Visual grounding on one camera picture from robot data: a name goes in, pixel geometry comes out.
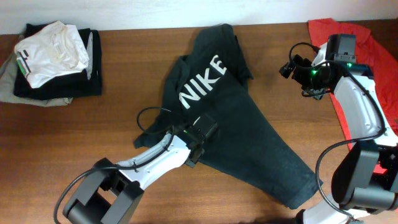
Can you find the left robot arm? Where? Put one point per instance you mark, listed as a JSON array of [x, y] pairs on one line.
[[110, 193]]

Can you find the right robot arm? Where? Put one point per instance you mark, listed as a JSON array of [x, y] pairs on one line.
[[365, 183]]

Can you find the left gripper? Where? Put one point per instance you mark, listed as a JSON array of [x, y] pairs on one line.
[[194, 160]]

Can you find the white folded t-shirt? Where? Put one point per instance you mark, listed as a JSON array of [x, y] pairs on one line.
[[56, 50]]

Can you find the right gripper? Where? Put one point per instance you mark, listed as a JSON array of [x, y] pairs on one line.
[[299, 75]]

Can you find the red t-shirt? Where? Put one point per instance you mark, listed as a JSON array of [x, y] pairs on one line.
[[370, 52]]

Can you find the grey folded garment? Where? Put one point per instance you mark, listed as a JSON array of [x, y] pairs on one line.
[[8, 77]]

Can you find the dark green Nike t-shirt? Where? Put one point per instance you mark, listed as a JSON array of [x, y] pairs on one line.
[[213, 80]]

